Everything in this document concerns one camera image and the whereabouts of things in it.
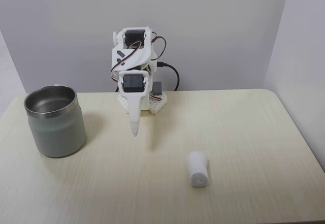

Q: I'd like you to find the white gauze dressing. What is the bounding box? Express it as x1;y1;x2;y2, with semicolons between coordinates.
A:
187;151;210;188

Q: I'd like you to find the grey steel cup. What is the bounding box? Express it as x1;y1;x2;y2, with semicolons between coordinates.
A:
24;83;87;158

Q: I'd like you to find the grey clamp block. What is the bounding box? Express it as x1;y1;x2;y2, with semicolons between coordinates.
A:
152;81;164;95

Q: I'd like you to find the black power cable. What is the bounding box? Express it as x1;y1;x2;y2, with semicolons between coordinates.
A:
157;61;180;92

